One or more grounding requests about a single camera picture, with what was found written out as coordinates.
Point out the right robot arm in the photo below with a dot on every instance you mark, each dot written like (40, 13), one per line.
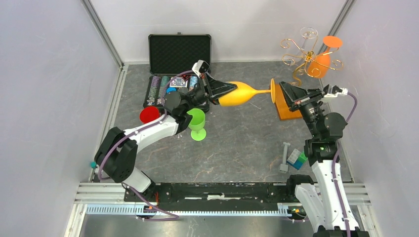
(326, 205)

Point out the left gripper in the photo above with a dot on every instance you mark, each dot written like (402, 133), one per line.
(212, 87)

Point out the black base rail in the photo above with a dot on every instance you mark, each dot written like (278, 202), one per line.
(242, 196)

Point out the wooden rack base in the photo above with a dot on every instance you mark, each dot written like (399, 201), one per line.
(282, 108)

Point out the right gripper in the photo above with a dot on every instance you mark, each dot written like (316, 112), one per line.
(293, 93)

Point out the orange plastic wine glass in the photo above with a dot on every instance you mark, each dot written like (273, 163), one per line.
(322, 62)

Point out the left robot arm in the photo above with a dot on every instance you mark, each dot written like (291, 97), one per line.
(116, 156)

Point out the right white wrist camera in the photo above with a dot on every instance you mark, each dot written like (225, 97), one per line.
(334, 91)

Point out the playing card deck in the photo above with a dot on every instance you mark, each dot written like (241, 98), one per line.
(178, 82)

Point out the black poker chip case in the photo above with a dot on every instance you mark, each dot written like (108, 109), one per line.
(170, 55)

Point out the blue round chip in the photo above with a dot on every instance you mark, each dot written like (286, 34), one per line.
(171, 89)

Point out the teal small block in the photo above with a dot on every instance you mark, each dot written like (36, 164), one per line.
(93, 165)

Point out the gold wire glass rack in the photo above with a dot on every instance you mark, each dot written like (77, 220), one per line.
(307, 62)

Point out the yellow plastic wine glass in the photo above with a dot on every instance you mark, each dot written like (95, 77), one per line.
(243, 93)

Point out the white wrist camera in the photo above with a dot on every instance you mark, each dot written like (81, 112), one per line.
(201, 68)
(334, 91)

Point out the blue green building blocks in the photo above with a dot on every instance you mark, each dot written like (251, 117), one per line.
(297, 159)

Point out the red plastic wine glass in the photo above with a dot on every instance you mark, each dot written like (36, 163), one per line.
(149, 114)

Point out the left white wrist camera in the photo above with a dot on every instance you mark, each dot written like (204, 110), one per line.
(201, 68)

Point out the green plastic wine glass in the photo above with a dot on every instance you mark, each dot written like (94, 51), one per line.
(197, 123)

